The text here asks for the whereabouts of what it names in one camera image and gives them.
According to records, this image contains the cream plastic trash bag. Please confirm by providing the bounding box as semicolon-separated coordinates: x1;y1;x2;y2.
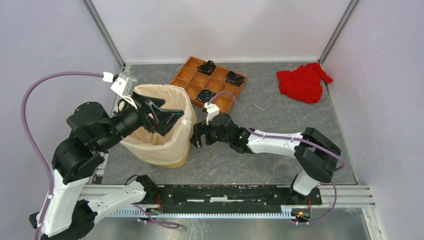
119;84;198;166

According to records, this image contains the black rolled strap rear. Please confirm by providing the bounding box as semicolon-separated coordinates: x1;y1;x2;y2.
196;60;218;76

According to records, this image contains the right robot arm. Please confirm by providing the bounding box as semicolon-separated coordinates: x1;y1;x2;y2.
190;113;341;204

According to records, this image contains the dark patterned rolled strap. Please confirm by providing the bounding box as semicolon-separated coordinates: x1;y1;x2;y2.
195;88;217;104

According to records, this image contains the black rolled strap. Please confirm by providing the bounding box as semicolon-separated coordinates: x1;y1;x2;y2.
196;60;218;76
225;70;246;87

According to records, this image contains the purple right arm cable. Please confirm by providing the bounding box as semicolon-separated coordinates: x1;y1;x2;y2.
206;90;346;225

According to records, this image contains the red cloth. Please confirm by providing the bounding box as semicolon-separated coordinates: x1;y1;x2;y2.
276;62;333;104

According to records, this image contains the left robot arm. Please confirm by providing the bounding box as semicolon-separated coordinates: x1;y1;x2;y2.
29;93;184;240

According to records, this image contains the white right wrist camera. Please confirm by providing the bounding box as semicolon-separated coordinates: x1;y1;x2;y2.
202;102;220;125

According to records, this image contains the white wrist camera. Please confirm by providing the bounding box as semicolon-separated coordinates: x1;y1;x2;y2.
202;102;220;125
102;71;138;109

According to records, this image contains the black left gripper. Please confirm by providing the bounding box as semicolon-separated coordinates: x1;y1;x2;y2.
99;89;187;150

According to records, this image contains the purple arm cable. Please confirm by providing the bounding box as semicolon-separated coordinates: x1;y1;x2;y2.
206;90;346;225
20;71;105;240

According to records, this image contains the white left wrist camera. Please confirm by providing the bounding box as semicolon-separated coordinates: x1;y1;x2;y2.
102;71;138;109

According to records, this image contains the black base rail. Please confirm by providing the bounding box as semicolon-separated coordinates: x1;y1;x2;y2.
141;184;323;215

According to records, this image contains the black rolled strap right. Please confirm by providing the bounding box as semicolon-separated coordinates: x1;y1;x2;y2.
225;70;246;87

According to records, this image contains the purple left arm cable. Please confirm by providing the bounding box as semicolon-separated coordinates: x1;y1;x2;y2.
20;71;105;240

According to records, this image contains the yellow mesh trash bin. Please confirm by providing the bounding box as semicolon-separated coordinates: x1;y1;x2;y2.
120;84;198;169

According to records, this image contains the orange compartment tray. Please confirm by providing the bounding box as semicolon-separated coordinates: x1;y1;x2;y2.
170;56;248;113

